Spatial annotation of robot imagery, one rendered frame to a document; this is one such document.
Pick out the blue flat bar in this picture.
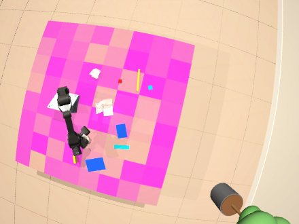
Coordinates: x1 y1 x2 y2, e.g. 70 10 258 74
116 124 127 138

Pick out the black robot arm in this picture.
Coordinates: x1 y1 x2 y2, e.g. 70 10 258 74
56 86 89 156

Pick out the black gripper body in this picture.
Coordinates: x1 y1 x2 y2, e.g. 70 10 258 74
77 126 90 139

